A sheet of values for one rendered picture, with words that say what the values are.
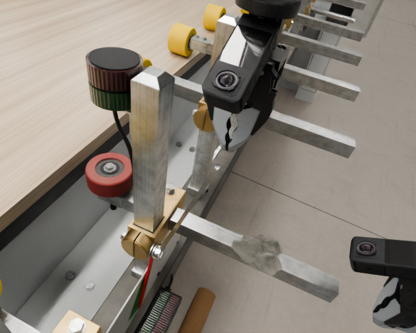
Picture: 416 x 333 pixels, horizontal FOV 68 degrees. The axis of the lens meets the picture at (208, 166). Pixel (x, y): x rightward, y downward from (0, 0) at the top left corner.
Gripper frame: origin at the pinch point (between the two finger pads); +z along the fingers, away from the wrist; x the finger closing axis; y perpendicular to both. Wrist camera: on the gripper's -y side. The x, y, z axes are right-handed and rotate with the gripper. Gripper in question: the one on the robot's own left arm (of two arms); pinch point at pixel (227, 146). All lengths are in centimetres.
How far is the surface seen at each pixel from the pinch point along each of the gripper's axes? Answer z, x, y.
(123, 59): -12.7, 11.6, -8.4
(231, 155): 30.3, 5.5, 34.5
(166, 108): -8.7, 6.0, -8.4
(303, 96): 95, -7, 221
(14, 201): 10.5, 25.4, -17.1
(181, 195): 13.5, 5.7, -0.9
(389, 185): 100, -81, 148
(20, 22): 10, 75, 31
